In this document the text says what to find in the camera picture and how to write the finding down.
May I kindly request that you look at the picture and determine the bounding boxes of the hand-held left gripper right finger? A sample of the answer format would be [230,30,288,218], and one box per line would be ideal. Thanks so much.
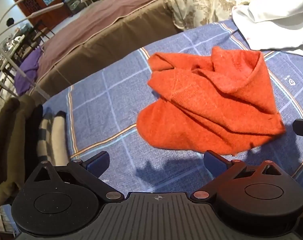
[190,150,296,202]

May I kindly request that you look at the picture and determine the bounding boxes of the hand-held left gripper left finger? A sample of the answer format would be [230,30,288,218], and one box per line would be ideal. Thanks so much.
[24,151,124,202]

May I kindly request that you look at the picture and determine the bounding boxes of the orange knit sweater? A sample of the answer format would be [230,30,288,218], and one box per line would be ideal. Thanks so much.
[136,46,286,156]

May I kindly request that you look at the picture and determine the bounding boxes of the pale grey cloth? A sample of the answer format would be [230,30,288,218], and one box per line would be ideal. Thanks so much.
[50,110,70,167]

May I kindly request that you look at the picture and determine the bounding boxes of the grey striped cloth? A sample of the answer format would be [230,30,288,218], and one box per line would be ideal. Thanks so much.
[38,112,55,162]

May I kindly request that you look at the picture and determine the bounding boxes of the blue plaid blanket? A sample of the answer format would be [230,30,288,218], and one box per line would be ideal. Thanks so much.
[43,20,303,195]

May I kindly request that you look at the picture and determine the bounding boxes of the black cloth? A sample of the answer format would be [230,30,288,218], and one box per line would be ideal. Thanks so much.
[24,104,44,178]

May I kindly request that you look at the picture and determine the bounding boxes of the olive green garment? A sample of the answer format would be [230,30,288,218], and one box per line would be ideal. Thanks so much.
[0,94,43,206]

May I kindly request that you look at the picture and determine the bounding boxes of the white garment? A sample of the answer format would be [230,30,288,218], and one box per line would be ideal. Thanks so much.
[232,0,303,57]

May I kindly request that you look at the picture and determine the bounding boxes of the purple cloth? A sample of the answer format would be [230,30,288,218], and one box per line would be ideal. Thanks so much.
[14,47,43,96]

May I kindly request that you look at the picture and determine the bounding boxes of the mauve bedspread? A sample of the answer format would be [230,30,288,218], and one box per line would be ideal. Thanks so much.
[37,0,165,81]

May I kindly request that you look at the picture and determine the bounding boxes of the beige floral quilt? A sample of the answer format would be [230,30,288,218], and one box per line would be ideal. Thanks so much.
[162,0,266,32]

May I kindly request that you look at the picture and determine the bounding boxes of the wooden lattice cabinet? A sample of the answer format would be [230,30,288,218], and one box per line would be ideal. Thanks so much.
[13,0,70,31]

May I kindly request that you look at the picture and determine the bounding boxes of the white metal rack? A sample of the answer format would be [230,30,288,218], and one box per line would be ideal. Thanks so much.
[0,0,70,100]

